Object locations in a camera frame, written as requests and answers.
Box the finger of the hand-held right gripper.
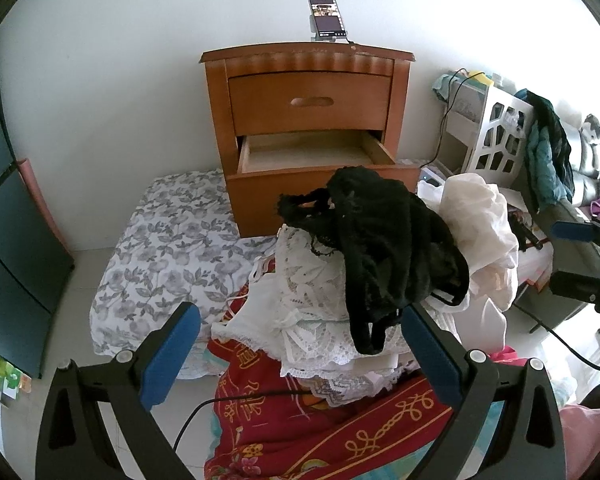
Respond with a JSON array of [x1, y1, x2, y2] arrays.
[[549, 270, 600, 306], [550, 217, 600, 261]]

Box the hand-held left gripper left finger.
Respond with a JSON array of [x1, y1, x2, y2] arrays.
[[35, 301, 202, 480]]

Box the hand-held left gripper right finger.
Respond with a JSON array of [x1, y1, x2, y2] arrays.
[[400, 302, 567, 480]]

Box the plain white garment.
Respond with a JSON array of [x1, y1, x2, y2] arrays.
[[420, 290, 511, 376]]

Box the white sheer cloth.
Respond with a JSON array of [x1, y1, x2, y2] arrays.
[[440, 172, 521, 316]]

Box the black lace garment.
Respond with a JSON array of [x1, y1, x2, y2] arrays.
[[277, 166, 471, 356]]

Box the white lace garment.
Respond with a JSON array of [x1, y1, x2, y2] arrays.
[[211, 225, 461, 408]]

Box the wooden drawer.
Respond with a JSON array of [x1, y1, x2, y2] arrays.
[[227, 71, 393, 137], [226, 129, 421, 238]]

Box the grey sofa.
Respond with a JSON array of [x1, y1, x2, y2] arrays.
[[510, 110, 600, 336]]

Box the teal jacket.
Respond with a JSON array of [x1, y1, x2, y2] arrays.
[[512, 89, 576, 211]]

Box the grey white plush toy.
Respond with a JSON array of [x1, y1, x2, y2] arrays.
[[577, 114, 600, 181]]

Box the grey floral bed sheet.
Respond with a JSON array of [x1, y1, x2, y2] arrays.
[[89, 170, 281, 381]]

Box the clear plastic wrap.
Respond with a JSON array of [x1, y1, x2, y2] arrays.
[[500, 107, 527, 134]]

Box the white cut-out shelf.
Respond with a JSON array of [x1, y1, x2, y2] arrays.
[[440, 72, 536, 181]]

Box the pale printed box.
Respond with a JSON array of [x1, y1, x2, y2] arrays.
[[452, 87, 486, 123]]

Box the green printed packets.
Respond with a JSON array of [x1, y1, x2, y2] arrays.
[[0, 340, 33, 402]]

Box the dark grey refrigerator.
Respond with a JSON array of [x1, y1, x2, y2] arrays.
[[0, 45, 76, 378]]

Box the teal cloth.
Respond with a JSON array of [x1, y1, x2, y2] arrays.
[[432, 74, 456, 103]]

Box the pink rolled mat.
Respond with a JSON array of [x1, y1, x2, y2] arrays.
[[16, 158, 71, 256]]

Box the wooden nightstand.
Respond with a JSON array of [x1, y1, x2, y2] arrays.
[[201, 44, 421, 238]]

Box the grey phone stand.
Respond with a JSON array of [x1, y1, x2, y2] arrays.
[[310, 17, 355, 47]]

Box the black smartphone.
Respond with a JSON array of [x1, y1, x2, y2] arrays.
[[308, 0, 342, 38]]

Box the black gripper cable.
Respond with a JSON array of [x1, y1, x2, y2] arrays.
[[527, 300, 600, 373], [172, 389, 306, 461]]

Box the black charger cable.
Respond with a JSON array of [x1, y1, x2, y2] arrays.
[[420, 67, 483, 168]]

